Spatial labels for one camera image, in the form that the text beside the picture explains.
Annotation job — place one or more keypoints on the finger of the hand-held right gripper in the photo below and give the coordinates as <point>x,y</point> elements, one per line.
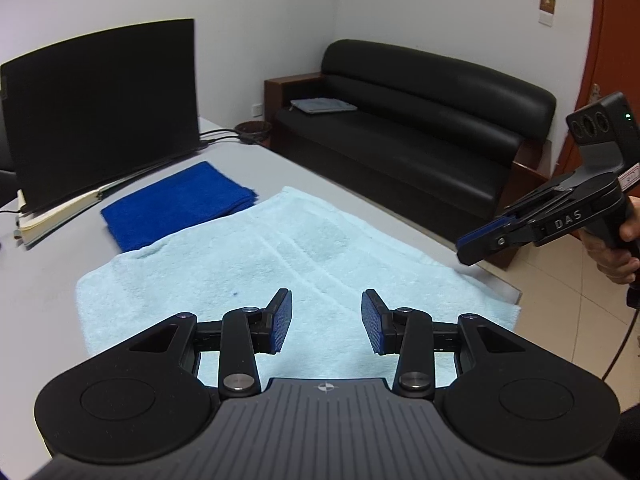
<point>500,246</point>
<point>487,232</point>

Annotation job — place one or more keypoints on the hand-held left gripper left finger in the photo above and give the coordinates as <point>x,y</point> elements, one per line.
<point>282,320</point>

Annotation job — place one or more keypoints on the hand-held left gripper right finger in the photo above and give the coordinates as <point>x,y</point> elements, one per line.
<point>372,320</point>

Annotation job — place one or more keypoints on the light blue towel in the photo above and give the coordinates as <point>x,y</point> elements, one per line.
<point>250,260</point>

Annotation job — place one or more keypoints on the person's right hand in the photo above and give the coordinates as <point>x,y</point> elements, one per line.
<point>612,265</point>

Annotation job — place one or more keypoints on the orange wooden door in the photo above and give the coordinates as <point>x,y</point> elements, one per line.
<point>600,50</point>

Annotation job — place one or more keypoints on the black leather sofa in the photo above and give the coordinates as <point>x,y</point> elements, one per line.
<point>410,125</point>

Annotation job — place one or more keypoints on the dark blue cloth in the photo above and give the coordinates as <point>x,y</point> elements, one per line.
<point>175,205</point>

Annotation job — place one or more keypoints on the dark red waste bin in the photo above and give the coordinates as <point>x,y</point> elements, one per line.
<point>252,130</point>

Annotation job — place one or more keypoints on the grey seat cushion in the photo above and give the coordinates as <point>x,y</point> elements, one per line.
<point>322,105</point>

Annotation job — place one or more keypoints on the open notebook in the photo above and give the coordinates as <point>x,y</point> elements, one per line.
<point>45,220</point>

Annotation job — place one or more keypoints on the black laptop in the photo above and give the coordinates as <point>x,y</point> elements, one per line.
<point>100,110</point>

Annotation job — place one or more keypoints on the brown wall plaque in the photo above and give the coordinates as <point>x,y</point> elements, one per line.
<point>547,9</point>

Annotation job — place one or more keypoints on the white wall socket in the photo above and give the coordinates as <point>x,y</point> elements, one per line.
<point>257,109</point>

